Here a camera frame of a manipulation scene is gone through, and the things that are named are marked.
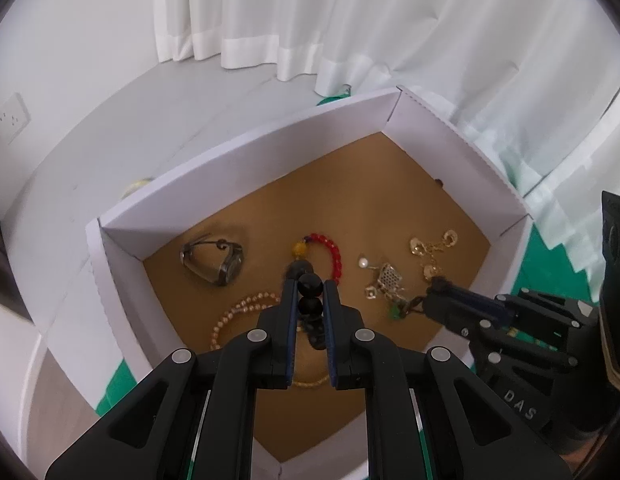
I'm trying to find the white curtain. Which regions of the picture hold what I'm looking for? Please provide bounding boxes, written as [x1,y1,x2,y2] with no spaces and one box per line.
[152,0,620,261]

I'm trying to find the pale yellow round object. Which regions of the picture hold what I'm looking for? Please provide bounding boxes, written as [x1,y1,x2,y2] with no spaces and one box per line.
[121,177,156,200]

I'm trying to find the pearl bead necklace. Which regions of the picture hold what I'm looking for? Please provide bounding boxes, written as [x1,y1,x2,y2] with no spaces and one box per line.
[209,292,282,353]

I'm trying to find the white wall outlet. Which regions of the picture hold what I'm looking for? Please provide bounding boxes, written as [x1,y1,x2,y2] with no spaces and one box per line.
[0,92,32,144]

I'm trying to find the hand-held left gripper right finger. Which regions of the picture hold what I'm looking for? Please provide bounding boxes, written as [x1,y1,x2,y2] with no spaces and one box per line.
[322,280,576,480]

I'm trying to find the red bead bracelet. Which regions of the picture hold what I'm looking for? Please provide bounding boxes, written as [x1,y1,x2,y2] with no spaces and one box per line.
[290,232,343,281]

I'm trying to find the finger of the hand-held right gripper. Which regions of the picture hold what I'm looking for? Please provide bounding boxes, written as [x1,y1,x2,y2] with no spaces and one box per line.
[424,306,582,372]
[424,277,598,330]

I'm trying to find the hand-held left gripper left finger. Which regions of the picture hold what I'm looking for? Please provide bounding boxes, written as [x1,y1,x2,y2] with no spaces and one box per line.
[44,277,298,480]

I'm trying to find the silver wristwatch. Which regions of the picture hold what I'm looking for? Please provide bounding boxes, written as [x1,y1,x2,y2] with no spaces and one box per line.
[179,235,246,288]

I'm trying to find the gold disc charm jewelry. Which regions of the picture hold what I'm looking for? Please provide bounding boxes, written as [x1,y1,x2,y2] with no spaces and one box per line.
[409,230,459,282]

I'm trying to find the white cardboard box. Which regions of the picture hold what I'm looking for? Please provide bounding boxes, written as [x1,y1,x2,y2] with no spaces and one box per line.
[85,86,533,480]

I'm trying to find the black bead bracelet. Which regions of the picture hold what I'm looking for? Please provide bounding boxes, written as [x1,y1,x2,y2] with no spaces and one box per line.
[285,260,332,353]

